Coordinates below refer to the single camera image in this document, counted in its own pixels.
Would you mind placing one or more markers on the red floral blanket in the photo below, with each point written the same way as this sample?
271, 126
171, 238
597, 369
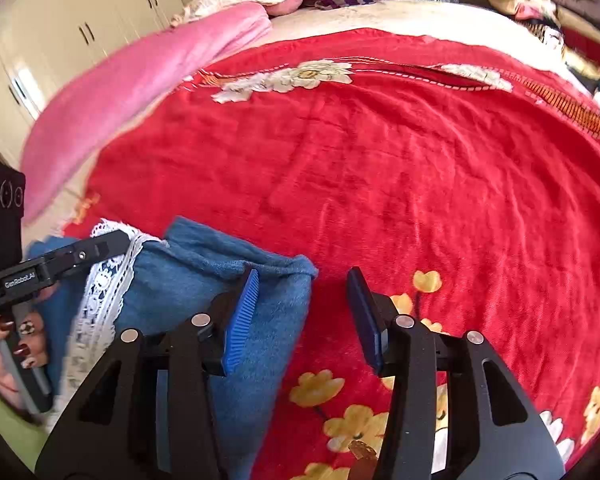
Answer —
380, 160

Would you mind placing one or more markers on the pink quilt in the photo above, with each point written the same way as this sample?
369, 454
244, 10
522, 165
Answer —
130, 75

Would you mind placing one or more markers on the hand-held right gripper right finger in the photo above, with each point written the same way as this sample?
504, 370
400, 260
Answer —
364, 320

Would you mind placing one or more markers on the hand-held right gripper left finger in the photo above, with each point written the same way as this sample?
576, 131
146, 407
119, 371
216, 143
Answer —
241, 320

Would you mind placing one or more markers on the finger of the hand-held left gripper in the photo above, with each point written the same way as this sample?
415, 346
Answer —
95, 250

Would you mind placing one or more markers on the pile of folded clothes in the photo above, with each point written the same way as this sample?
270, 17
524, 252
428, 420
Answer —
555, 10

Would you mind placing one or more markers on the cream wardrobe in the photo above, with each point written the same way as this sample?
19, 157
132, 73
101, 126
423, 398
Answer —
55, 20

